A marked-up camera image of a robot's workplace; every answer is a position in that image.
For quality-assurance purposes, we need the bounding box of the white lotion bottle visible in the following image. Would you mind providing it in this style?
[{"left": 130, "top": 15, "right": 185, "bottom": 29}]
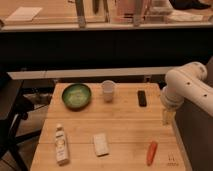
[{"left": 55, "top": 124, "right": 69, "bottom": 165}]

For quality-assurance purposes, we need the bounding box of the black rectangular remote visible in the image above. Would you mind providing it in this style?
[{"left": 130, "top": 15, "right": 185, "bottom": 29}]
[{"left": 138, "top": 90, "right": 147, "bottom": 107}]

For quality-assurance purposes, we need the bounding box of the translucent yellowish gripper finger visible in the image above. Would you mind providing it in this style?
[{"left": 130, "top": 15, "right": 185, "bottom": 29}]
[{"left": 162, "top": 109, "right": 175, "bottom": 125}]

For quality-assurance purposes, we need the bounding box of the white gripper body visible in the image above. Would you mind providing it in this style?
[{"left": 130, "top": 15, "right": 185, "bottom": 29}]
[{"left": 160, "top": 86, "right": 184, "bottom": 110}]

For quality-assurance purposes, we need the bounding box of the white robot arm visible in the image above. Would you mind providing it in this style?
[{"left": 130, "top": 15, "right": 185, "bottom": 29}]
[{"left": 160, "top": 62, "right": 213, "bottom": 125}]

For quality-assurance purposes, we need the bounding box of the grey metal post left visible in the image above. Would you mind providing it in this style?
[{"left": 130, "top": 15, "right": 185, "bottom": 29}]
[{"left": 75, "top": 0, "right": 86, "bottom": 28}]

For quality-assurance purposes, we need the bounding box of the grey metal post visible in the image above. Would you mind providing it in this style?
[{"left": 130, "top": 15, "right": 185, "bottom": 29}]
[
  {"left": 133, "top": 0, "right": 142, "bottom": 27},
  {"left": 75, "top": 0, "right": 86, "bottom": 28}
]

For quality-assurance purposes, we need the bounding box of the green bowl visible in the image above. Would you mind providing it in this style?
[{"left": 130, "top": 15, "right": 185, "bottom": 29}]
[{"left": 62, "top": 83, "right": 92, "bottom": 110}]

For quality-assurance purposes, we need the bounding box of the white sponge block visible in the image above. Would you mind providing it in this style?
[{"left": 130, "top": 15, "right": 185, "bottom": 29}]
[{"left": 93, "top": 133, "right": 109, "bottom": 156}]

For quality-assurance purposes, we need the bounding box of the black office chair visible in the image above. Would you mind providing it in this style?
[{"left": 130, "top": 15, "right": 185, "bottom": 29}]
[{"left": 0, "top": 73, "right": 41, "bottom": 171}]

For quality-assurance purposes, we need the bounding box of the white paper sheet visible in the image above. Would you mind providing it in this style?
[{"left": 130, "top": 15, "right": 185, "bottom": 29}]
[{"left": 6, "top": 7, "right": 42, "bottom": 21}]

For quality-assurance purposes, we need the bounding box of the grey metal post right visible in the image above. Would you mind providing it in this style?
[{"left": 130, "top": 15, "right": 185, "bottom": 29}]
[{"left": 133, "top": 0, "right": 142, "bottom": 27}]

